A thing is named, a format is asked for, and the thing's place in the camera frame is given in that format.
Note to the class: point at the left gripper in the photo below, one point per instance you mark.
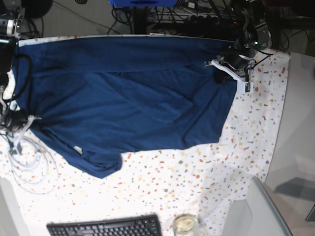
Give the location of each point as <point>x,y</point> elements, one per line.
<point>236,59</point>

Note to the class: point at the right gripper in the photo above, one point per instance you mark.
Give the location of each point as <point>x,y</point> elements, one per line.
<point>12,121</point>

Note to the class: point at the dark blue t-shirt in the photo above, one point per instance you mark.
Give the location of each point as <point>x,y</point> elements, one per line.
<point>96,98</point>

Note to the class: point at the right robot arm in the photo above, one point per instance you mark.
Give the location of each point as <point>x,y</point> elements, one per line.
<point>11,17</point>

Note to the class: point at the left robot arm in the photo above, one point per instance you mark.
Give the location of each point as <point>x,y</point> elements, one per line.
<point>253,34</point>

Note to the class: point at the red lit power strip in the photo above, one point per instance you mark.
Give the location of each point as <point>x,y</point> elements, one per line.
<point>210,19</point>

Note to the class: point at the terrazzo patterned tablecloth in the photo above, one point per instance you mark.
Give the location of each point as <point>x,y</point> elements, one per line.
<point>202,180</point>

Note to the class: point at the black computer keyboard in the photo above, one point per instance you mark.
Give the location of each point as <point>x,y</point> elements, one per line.
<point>147,225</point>

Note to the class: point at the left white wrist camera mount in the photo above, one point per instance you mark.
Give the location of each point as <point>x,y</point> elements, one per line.
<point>244,83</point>

